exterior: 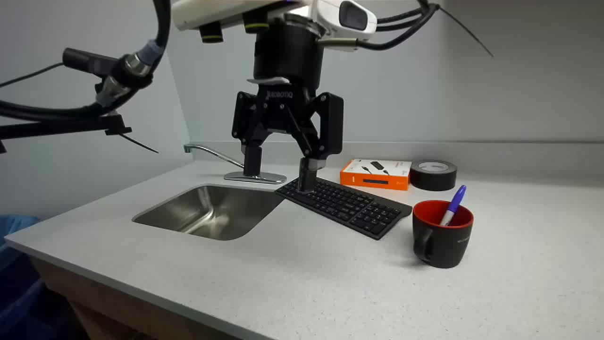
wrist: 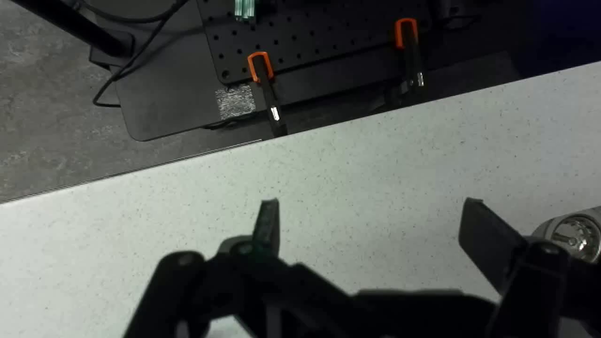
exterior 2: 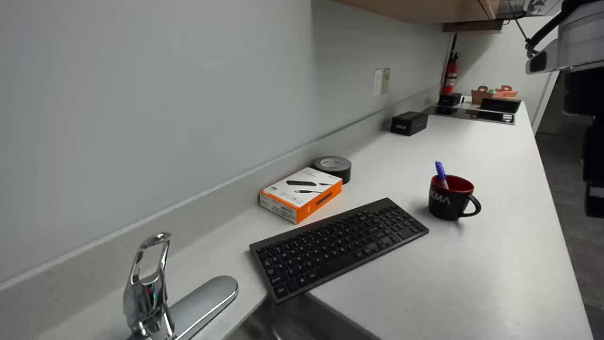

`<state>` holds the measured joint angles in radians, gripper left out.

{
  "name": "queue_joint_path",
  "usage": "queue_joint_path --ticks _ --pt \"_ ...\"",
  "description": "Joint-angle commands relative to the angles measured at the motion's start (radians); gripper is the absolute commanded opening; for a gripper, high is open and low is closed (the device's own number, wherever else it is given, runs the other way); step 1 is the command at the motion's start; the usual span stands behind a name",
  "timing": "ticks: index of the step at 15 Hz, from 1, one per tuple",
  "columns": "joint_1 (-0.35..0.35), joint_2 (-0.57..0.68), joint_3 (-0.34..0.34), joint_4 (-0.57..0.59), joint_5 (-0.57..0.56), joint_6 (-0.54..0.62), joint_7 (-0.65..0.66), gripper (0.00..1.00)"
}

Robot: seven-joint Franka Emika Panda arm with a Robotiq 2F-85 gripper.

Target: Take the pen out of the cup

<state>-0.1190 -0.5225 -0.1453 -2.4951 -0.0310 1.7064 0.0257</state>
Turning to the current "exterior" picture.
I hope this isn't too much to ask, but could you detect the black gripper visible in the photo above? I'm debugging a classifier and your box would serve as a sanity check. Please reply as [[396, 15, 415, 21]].
[[230, 22, 347, 194]]

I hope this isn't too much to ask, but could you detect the grey marker pen blue cap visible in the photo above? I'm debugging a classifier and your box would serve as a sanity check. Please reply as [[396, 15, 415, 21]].
[[437, 183, 469, 228]]

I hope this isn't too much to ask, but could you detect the silver metal faucet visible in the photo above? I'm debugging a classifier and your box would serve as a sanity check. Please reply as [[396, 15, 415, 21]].
[[181, 141, 288, 187]]

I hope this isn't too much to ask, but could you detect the orange white cardboard box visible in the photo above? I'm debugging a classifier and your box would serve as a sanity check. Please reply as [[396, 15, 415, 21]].
[[337, 157, 413, 192]]

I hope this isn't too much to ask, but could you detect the black computer keyboard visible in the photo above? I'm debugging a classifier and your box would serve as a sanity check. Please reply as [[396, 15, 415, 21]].
[[275, 175, 415, 242]]

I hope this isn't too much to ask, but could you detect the stainless steel sink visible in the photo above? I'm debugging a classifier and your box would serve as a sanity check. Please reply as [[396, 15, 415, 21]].
[[130, 181, 288, 243]]

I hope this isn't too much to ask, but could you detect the black tape roll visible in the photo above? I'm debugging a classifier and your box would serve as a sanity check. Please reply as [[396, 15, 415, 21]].
[[407, 157, 458, 192]]

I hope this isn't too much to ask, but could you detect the black mug red inside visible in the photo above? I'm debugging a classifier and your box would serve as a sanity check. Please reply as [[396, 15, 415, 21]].
[[409, 198, 475, 270]]

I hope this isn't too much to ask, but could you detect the brown wooden counter cabinet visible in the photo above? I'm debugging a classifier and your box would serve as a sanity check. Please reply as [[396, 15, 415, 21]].
[[26, 255, 243, 340]]

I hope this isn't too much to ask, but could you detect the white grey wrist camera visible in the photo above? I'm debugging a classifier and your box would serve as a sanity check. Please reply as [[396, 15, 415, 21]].
[[309, 0, 379, 38]]

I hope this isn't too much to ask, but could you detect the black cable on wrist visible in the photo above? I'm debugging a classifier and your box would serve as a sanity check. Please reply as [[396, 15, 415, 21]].
[[354, 0, 441, 53]]

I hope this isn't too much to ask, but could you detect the thick black cable hose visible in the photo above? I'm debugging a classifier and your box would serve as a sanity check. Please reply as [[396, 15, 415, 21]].
[[0, 0, 173, 124]]

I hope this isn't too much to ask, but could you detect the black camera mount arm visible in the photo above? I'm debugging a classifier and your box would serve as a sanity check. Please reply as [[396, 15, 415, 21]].
[[0, 45, 160, 157]]

